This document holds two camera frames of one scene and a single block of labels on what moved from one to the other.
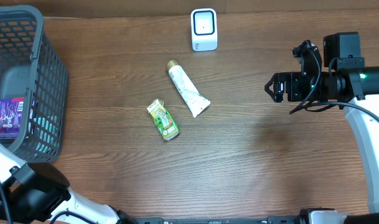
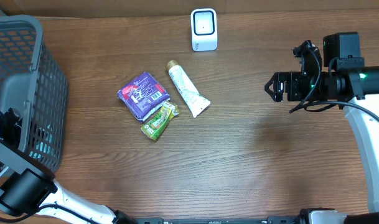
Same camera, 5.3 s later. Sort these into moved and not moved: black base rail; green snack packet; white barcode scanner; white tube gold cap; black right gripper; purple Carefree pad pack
Moved: green snack packet; purple Carefree pad pack
Not moved: black base rail; white barcode scanner; black right gripper; white tube gold cap
